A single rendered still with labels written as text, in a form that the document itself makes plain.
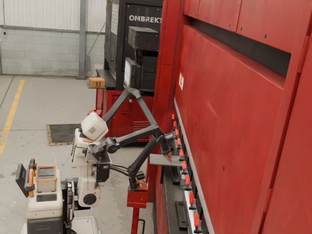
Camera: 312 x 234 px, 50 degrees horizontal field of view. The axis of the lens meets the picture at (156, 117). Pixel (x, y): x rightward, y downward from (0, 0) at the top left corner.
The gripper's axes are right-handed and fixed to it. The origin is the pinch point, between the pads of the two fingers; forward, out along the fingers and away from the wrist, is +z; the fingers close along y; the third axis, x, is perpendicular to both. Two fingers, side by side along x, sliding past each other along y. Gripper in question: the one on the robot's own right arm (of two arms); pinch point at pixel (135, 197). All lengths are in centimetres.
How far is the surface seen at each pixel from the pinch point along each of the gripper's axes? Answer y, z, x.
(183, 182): 40.0, -11.7, -5.9
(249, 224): 59, -80, -147
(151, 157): 16.3, -23.9, 19.9
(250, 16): 71, -139, -113
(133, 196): -0.4, -4.4, -5.0
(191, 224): 42, -16, -62
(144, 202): 7.1, 2.8, -5.2
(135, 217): -4.0, 21.4, 1.7
